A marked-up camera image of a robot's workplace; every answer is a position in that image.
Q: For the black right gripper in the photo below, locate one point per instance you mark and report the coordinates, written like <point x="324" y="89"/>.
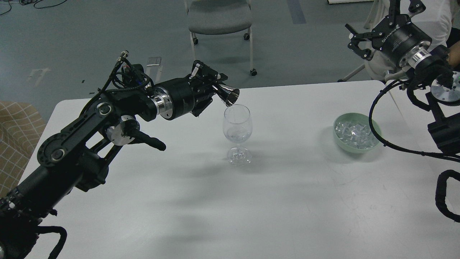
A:
<point x="395" y="36"/>

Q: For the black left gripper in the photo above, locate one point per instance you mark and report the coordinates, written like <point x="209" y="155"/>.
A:
<point x="180" y="96"/>

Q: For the steel double jigger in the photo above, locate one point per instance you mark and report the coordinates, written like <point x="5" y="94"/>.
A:
<point x="229" y="95"/>

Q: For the clear ice cubes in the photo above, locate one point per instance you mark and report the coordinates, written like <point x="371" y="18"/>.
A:
<point x="355" y="135"/>

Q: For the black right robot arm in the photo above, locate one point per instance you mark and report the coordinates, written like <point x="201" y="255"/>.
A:
<point x="431" y="83"/>

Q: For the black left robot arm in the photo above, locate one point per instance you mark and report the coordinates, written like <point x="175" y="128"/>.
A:
<point x="80" y="154"/>

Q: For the clear wine glass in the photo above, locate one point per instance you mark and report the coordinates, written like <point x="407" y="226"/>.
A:
<point x="237" y="128"/>

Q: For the person in white shirt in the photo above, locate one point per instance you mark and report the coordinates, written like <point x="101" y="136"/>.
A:
<point x="437" y="21"/>

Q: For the grey office chair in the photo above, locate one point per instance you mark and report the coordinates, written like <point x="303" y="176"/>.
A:
<point x="220" y="17"/>

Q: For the green bowl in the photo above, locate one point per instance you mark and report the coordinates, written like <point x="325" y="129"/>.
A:
<point x="352" y="116"/>

